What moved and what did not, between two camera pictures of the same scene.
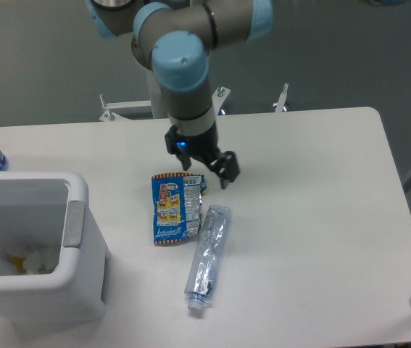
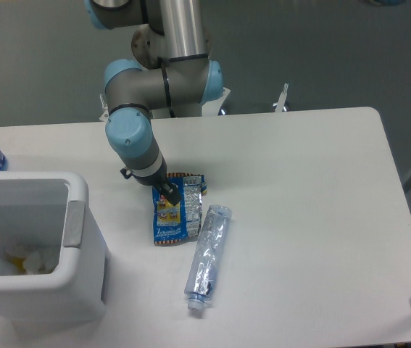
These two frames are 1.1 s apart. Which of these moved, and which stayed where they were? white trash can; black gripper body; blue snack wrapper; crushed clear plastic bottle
Moved: black gripper body
Stayed: white trash can; blue snack wrapper; crushed clear plastic bottle
